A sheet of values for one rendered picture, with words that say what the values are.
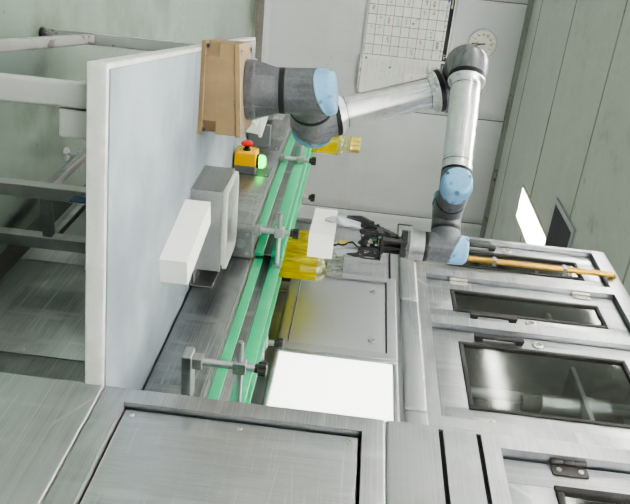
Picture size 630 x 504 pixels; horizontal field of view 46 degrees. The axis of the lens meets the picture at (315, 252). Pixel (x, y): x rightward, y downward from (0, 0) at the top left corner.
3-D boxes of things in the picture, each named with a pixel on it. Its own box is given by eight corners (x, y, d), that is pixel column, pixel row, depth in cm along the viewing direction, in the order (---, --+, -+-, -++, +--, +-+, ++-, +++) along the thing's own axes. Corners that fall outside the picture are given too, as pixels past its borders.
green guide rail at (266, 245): (254, 255, 215) (281, 258, 215) (254, 252, 215) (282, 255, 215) (308, 96, 371) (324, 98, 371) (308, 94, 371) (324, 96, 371)
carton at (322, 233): (309, 232, 180) (334, 235, 179) (315, 207, 203) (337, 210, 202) (306, 256, 182) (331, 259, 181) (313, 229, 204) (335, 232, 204)
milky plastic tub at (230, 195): (191, 269, 192) (224, 273, 192) (192, 188, 182) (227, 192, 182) (205, 240, 208) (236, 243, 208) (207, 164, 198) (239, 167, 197)
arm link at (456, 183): (497, 27, 191) (481, 198, 174) (489, 53, 201) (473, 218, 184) (452, 21, 192) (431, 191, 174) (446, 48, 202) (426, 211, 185)
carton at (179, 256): (159, 259, 159) (186, 262, 159) (185, 199, 178) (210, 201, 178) (160, 281, 162) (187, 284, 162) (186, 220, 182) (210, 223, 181)
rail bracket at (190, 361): (153, 406, 154) (262, 419, 153) (153, 337, 147) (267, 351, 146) (160, 392, 158) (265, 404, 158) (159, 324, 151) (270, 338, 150)
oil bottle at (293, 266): (253, 274, 222) (324, 283, 222) (254, 257, 220) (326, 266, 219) (255, 265, 227) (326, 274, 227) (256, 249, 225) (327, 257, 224)
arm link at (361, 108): (283, 90, 198) (479, 46, 202) (286, 120, 212) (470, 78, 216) (294, 128, 194) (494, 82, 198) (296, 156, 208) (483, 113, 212)
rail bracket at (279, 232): (251, 266, 212) (295, 271, 211) (254, 211, 204) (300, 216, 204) (253, 261, 214) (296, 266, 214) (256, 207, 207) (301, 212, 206)
